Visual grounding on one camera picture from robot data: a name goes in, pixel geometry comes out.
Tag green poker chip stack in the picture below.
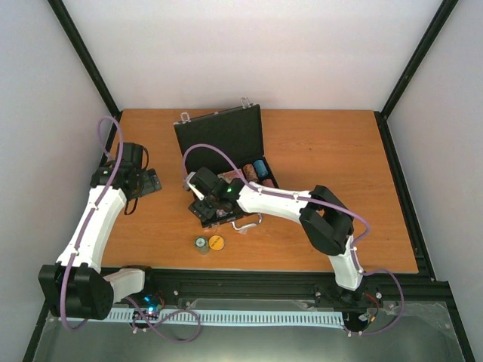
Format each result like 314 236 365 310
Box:
194 236 210 255

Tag yellow dealer button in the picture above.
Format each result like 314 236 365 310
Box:
208 235 225 251

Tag red playing card deck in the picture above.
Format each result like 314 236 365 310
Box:
220 169 245 183

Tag red poker chip stack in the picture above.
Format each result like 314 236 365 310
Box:
262 179 275 188

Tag blue poker chip stack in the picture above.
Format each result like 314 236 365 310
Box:
253 159 269 179

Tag black poker set case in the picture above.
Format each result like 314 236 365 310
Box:
173 98 280 229

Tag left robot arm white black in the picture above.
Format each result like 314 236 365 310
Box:
38 143 162 321

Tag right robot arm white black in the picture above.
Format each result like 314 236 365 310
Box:
184 167 361 291

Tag left controller board green LED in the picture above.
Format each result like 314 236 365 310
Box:
134 292 165 322

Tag black aluminium frame rail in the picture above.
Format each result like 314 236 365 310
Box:
101 109 455 311

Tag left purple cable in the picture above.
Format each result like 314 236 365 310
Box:
60 115 202 343

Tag purple cable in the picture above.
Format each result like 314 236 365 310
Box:
60 115 202 343
182 143 405 337

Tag light blue slotted cable duct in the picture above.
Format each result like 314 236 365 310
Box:
105 307 345 328

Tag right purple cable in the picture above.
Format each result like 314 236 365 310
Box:
182 143 405 337

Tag right controller board wires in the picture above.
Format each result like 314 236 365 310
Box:
345 292 383 333

